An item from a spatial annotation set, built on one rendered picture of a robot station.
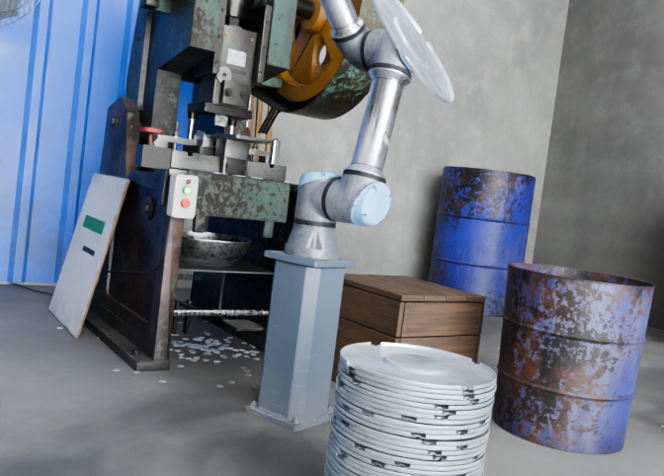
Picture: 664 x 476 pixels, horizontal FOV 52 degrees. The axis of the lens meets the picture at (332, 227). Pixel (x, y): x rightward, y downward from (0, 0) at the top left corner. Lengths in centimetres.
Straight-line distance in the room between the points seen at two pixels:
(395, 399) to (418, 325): 97
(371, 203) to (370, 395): 66
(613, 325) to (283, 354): 90
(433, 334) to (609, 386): 53
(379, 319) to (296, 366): 40
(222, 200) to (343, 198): 69
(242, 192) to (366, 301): 58
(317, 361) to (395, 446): 71
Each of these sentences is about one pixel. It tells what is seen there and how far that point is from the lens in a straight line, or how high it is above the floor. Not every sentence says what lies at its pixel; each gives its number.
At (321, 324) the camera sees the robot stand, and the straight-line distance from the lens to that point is 183.
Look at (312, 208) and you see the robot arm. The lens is 181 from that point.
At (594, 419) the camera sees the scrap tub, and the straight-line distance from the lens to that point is 207.
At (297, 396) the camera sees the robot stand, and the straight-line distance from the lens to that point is 185.
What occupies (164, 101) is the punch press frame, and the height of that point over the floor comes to 89.
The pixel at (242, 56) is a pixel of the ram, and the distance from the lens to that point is 254.
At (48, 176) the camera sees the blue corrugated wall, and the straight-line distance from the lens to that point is 354.
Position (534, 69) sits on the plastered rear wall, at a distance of 547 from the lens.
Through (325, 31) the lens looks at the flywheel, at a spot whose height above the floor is 125.
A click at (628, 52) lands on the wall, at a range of 538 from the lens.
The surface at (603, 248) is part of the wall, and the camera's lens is 523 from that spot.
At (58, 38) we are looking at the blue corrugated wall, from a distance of 358.
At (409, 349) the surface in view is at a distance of 142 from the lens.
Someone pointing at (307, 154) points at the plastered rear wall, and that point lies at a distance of 412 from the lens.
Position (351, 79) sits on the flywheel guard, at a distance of 253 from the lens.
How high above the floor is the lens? 63
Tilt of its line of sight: 3 degrees down
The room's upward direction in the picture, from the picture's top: 7 degrees clockwise
